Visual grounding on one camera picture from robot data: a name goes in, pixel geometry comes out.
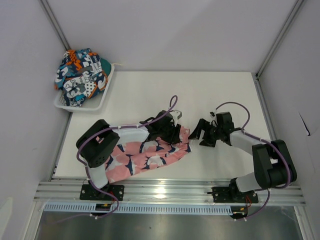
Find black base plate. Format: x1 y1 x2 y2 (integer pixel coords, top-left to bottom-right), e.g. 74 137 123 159
79 184 125 202
208 186 259 204

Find right aluminium frame post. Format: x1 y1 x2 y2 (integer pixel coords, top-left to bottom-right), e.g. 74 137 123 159
255 0 307 80

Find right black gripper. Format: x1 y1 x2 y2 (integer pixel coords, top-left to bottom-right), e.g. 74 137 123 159
188 118 223 148

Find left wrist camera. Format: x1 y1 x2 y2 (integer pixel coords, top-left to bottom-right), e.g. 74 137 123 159
167 110 183 126

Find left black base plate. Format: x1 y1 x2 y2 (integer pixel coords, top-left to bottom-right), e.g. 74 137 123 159
79 184 125 202

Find aluminium mounting rail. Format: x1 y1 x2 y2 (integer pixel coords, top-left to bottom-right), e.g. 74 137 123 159
33 178 306 206

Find left aluminium frame post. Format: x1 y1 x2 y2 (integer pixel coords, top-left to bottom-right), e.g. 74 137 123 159
38 0 71 51

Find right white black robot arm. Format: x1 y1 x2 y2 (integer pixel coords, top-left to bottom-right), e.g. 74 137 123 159
188 112 297 202

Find white plastic basket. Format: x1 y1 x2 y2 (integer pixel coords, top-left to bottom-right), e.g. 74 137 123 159
53 63 116 114

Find pink shark print shorts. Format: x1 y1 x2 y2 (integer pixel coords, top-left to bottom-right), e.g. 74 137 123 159
104 126 192 184

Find slotted white cable duct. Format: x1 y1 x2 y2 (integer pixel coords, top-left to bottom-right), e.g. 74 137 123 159
43 202 233 216

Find aluminium frame post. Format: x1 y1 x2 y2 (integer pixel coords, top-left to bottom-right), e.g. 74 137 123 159
255 0 307 80
38 0 71 51

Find blue patterned shorts pile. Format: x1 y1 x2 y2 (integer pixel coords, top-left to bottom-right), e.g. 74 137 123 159
54 48 115 111

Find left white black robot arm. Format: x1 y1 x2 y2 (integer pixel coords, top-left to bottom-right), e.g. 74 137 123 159
76 110 182 200

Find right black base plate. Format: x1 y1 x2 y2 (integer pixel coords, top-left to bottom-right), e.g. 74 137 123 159
208 186 259 204

